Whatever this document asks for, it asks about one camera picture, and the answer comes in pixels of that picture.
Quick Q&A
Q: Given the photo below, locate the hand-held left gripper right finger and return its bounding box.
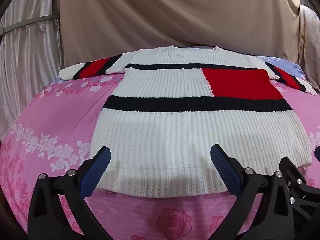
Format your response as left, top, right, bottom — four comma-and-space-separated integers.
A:
211, 144, 298, 240

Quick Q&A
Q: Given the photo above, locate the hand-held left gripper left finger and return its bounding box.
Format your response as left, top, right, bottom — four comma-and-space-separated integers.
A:
27, 146, 111, 240

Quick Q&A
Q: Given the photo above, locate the white red black knit sweater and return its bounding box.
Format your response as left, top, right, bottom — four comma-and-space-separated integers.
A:
58, 45, 316, 198

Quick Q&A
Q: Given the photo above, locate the pink floral bed sheet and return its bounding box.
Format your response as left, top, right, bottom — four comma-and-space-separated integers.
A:
0, 45, 320, 240

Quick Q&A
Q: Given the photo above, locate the cream floral curtain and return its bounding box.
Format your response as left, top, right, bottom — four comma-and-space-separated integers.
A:
297, 0, 320, 93

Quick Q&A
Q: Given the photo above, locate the white satin curtain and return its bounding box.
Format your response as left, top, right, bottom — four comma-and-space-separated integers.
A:
0, 0, 64, 145

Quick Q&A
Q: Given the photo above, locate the grey curtain band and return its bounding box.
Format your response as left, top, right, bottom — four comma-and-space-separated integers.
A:
0, 13, 61, 36

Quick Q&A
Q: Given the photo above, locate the beige backdrop cloth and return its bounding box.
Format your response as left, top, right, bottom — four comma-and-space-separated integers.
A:
57, 0, 303, 68

